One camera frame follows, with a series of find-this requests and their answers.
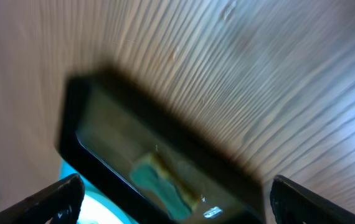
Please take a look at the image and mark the green yellow sponge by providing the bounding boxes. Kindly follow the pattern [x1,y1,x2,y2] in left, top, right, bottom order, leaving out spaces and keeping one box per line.
[130,153,200,220]

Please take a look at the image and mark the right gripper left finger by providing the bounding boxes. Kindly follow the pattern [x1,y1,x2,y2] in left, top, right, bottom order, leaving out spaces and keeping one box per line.
[0,174,85,224]

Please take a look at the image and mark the teal plastic tray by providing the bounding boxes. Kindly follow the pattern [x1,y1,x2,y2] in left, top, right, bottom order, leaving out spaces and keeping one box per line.
[58,159,140,224]

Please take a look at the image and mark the white plate with ketchup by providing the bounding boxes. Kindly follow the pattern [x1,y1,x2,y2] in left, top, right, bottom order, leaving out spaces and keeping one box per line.
[77,194,131,224]

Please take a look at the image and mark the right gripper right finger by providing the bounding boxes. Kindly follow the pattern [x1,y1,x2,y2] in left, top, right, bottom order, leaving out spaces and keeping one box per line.
[270,175,355,224]

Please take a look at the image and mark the black water tray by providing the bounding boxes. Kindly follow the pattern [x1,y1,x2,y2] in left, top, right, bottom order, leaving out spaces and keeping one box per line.
[57,72,265,223]

